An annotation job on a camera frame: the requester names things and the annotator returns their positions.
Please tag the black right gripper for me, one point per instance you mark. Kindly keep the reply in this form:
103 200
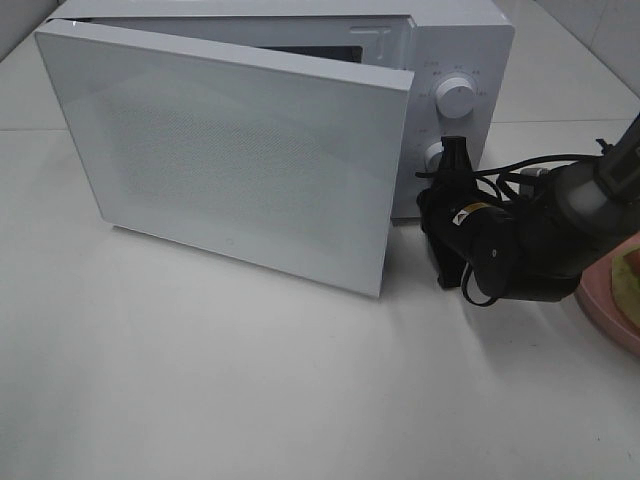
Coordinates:
446 207

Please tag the white microwave door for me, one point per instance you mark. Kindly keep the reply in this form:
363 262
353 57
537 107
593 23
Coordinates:
276 159

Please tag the pink plate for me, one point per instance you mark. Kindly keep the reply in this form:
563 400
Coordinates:
595 298

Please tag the sandwich with tomato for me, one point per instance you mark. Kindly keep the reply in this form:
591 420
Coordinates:
625 283

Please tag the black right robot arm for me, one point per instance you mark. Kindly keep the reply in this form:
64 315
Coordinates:
528 230

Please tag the lower white timer knob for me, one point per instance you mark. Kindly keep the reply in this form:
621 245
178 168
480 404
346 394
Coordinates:
432 157

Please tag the upper white power knob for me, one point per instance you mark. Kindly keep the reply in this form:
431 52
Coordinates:
455 96

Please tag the white microwave oven body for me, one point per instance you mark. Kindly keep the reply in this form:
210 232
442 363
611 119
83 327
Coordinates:
409 44

